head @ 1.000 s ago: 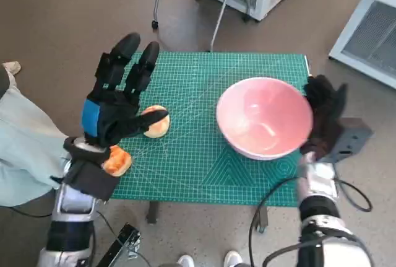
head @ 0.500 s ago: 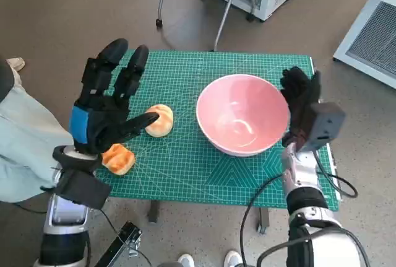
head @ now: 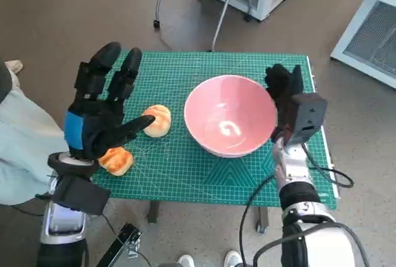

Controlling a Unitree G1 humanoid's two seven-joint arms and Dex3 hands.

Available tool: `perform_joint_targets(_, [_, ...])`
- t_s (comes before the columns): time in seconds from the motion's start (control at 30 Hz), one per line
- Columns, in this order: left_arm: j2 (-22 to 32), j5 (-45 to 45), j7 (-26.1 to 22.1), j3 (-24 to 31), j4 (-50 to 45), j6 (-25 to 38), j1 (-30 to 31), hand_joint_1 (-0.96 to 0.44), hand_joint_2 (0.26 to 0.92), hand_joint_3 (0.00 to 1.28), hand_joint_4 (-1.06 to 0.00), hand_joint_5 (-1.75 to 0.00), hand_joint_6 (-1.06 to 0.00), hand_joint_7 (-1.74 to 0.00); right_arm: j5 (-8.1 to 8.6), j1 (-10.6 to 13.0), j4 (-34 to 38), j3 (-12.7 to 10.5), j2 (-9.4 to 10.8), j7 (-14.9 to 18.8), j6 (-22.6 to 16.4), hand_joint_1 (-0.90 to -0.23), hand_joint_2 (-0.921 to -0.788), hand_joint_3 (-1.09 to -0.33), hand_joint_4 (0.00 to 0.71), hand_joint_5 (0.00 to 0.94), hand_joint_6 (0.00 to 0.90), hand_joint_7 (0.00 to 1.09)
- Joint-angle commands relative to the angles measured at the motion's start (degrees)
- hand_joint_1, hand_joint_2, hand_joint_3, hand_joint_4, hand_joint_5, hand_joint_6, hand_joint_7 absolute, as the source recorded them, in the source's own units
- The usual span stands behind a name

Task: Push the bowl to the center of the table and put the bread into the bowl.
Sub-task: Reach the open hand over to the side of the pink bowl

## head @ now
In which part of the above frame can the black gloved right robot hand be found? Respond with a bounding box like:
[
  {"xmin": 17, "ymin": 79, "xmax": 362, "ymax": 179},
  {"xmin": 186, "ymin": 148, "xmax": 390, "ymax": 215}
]
[{"xmin": 265, "ymin": 63, "xmax": 304, "ymax": 142}]

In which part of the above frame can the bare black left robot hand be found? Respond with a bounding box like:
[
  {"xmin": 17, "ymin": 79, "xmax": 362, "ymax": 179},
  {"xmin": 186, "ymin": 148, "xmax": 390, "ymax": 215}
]
[{"xmin": 63, "ymin": 42, "xmax": 157, "ymax": 161}]

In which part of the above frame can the orange twisted toy bread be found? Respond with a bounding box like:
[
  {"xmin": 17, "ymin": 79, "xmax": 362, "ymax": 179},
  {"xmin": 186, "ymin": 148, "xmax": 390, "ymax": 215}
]
[{"xmin": 98, "ymin": 147, "xmax": 134, "ymax": 177}]

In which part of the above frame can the pink bowl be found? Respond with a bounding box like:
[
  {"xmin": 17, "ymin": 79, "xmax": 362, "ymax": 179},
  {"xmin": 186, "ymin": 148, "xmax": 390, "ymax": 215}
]
[{"xmin": 184, "ymin": 74, "xmax": 278, "ymax": 159}]

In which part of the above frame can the pale round toy bread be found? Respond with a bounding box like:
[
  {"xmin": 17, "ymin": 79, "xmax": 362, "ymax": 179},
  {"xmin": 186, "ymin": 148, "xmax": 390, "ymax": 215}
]
[{"xmin": 141, "ymin": 104, "xmax": 172, "ymax": 138}]

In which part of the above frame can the white cabinet with grille panel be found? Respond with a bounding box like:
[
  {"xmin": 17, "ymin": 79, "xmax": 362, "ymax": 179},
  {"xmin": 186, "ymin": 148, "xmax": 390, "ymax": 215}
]
[{"xmin": 330, "ymin": 0, "xmax": 396, "ymax": 90}]

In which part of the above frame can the green cutting mat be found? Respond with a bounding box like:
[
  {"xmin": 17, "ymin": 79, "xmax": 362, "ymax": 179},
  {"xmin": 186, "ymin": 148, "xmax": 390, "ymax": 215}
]
[{"xmin": 92, "ymin": 50, "xmax": 338, "ymax": 211}]

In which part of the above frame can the white shoe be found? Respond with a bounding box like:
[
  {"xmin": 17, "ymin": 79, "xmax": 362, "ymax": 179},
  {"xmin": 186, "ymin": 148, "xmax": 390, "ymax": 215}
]
[
  {"xmin": 177, "ymin": 253, "xmax": 196, "ymax": 267},
  {"xmin": 223, "ymin": 250, "xmax": 242, "ymax": 267}
]

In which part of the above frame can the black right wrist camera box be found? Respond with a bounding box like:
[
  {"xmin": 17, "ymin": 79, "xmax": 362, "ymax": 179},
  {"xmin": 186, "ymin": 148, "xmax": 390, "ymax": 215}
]
[{"xmin": 290, "ymin": 92, "xmax": 328, "ymax": 144}]

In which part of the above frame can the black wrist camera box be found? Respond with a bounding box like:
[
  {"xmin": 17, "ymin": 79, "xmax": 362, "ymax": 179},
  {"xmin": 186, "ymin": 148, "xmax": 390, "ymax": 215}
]
[
  {"xmin": 290, "ymin": 92, "xmax": 328, "ymax": 144},
  {"xmin": 51, "ymin": 177, "xmax": 111, "ymax": 216}
]

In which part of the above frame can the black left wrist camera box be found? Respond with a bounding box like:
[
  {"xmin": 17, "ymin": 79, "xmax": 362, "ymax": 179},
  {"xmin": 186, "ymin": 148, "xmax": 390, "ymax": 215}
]
[{"xmin": 51, "ymin": 177, "xmax": 111, "ymax": 216}]

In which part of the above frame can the small table frame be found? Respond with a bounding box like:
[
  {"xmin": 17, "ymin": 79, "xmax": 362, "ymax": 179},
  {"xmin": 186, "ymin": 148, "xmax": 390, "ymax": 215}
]
[{"xmin": 147, "ymin": 56, "xmax": 342, "ymax": 234}]

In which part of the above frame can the short black camera cable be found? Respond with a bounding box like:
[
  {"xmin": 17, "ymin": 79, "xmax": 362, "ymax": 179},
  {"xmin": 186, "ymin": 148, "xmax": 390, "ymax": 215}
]
[{"xmin": 301, "ymin": 142, "xmax": 355, "ymax": 189}]

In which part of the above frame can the black metal stand frame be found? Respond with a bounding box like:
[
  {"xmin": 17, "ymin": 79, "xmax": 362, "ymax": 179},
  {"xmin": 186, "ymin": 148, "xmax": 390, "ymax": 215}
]
[{"xmin": 95, "ymin": 222, "xmax": 144, "ymax": 267}]

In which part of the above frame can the long black right arm cable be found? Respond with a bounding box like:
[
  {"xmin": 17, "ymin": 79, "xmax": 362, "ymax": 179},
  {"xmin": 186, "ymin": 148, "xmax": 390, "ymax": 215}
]
[{"xmin": 238, "ymin": 175, "xmax": 278, "ymax": 267}]

